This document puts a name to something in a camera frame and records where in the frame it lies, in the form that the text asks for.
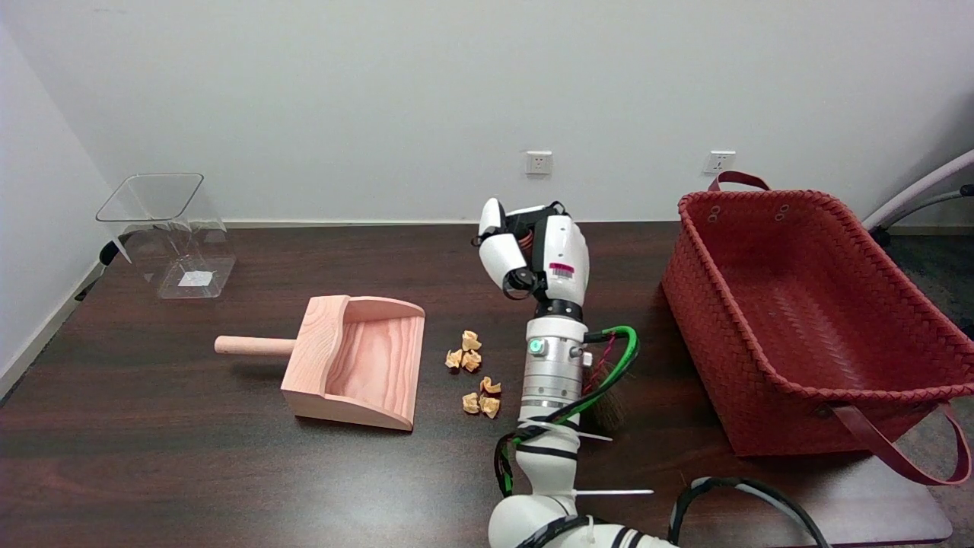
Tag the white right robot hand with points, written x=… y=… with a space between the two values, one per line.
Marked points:
x=567 y=255

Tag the brown bristle hand broom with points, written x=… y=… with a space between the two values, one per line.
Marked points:
x=612 y=403

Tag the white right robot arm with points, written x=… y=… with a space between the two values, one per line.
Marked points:
x=552 y=373

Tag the wooden dustpan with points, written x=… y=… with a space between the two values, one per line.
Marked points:
x=365 y=358

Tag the red woven basket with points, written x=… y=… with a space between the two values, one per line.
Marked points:
x=806 y=320

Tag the pink curved tube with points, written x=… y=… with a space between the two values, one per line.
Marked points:
x=924 y=183

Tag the clear plastic container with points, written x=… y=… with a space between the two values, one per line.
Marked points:
x=179 y=236

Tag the grey pad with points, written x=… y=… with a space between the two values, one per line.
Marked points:
x=905 y=510

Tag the white wall socket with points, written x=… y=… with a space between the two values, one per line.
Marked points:
x=719 y=162
x=539 y=162

